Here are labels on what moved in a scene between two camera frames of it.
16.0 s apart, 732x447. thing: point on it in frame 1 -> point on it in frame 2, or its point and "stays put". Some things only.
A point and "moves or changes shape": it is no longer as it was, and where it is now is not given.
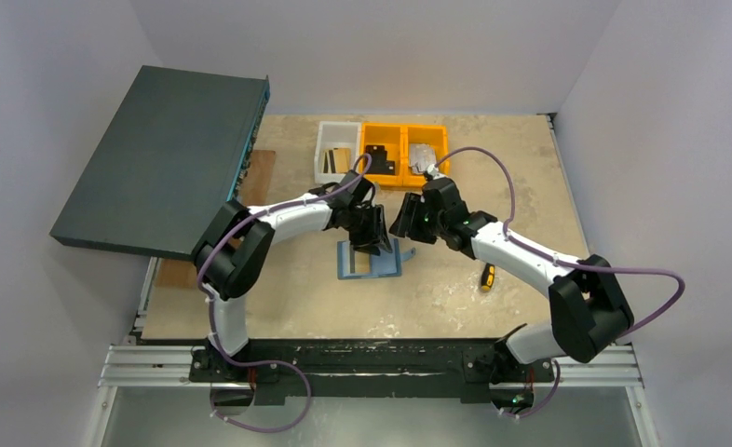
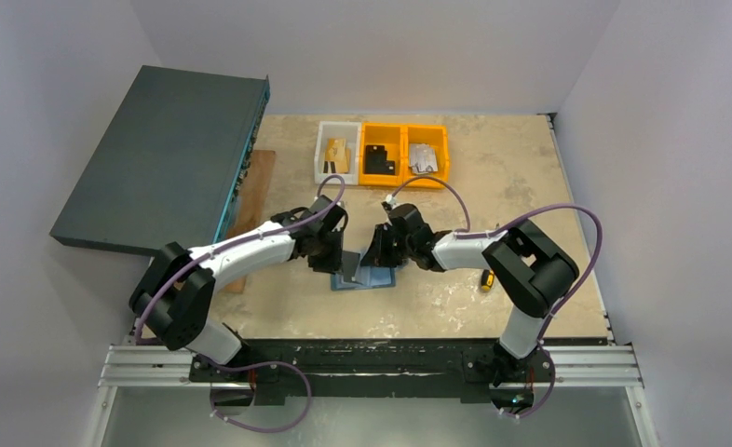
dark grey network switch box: x=169 y=164 stays put
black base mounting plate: x=368 y=370 stays put
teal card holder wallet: x=382 y=265 moves or changes shape
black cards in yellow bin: x=379 y=163 stays put
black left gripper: x=366 y=223 -> x=328 y=258
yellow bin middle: x=391 y=136 stays put
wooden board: x=255 y=188 stays put
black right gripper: x=413 y=214 -> x=382 y=248
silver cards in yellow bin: x=421 y=155 stays put
